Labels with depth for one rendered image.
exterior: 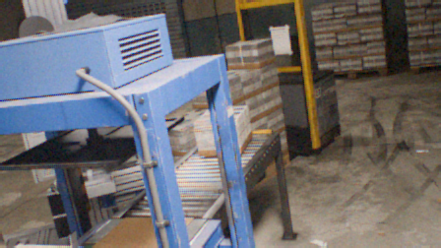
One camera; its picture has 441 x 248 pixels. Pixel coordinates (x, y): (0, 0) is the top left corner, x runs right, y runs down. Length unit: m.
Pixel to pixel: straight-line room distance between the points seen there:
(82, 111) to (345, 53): 7.67
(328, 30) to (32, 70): 7.54
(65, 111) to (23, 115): 0.17
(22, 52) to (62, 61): 0.17
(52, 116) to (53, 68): 0.19
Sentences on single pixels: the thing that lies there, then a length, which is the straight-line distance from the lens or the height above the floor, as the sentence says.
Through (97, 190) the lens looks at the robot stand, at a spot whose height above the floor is 0.70.
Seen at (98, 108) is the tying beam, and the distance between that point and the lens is 1.62.
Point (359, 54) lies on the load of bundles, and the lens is 9.04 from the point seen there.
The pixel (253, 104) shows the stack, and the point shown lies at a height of 0.76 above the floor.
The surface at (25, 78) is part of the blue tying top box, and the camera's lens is 1.92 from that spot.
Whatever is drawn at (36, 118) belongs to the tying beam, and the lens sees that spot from 1.78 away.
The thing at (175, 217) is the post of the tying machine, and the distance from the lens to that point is 1.65.
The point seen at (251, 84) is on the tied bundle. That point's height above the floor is 0.95.
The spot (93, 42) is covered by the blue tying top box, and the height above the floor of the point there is 1.71.
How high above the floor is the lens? 1.79
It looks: 15 degrees down
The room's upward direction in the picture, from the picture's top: 10 degrees counter-clockwise
